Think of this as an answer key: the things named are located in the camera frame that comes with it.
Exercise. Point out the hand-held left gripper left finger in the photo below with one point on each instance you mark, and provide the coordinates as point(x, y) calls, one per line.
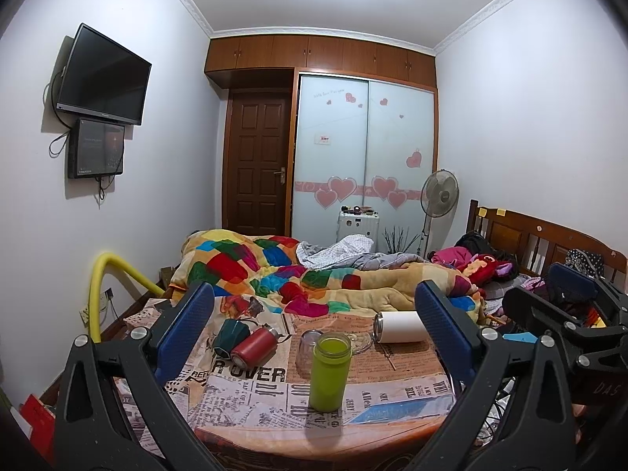
point(189, 328)

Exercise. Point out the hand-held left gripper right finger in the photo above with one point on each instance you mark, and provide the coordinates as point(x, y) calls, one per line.
point(441, 324)

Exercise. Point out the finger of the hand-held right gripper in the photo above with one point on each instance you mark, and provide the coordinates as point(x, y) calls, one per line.
point(535, 311)
point(571, 279)

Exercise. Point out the clear glass cup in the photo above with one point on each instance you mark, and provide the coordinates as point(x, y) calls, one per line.
point(306, 351)

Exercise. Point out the white insulated cup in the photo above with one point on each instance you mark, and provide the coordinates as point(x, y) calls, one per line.
point(402, 327)

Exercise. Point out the dark green cup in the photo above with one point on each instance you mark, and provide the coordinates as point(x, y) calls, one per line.
point(229, 336)

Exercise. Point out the black polka dot bag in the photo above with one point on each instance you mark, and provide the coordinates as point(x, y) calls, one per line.
point(586, 261)

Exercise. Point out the wooden bed headboard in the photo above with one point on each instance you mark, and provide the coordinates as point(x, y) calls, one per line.
point(530, 235)

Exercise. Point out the red plush toy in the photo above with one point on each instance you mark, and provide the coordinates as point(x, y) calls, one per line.
point(483, 267)

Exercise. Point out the pink cloth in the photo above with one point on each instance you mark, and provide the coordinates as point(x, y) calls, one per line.
point(451, 256)

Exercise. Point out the red metal bottle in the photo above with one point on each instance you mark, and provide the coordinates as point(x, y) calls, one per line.
point(255, 346)

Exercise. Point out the colourful patchwork blanket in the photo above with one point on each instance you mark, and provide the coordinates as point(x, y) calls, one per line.
point(235, 265)

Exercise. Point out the clear glass lid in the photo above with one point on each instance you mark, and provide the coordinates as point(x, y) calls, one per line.
point(360, 342)

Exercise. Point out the dark dried twigs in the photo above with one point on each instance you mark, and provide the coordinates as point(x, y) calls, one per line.
point(400, 240)

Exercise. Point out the newspaper print tablecloth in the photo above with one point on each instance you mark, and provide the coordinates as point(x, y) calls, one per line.
point(255, 397)

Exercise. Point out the yellow foam pipe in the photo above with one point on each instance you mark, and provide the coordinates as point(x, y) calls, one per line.
point(95, 294)

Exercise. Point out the green glass bottle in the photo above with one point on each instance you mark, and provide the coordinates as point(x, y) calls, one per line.
point(328, 378)

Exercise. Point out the grey checked cloth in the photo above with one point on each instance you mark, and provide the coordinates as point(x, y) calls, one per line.
point(338, 252)

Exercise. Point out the standing electric fan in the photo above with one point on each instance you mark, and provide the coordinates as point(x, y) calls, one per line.
point(440, 190)

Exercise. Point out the red box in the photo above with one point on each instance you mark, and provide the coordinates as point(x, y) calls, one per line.
point(37, 422)

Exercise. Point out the brown wooden door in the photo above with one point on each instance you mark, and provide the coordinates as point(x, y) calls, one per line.
point(255, 157)

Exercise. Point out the frosted heart sliding wardrobe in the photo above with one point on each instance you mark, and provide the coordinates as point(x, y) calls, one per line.
point(353, 147)

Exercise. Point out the brown overhead cabinet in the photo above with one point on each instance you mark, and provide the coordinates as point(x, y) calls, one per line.
point(319, 54)

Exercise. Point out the small black wall monitor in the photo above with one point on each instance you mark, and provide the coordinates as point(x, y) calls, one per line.
point(95, 149)

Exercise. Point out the black wall television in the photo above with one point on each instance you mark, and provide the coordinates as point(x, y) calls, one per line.
point(103, 76)

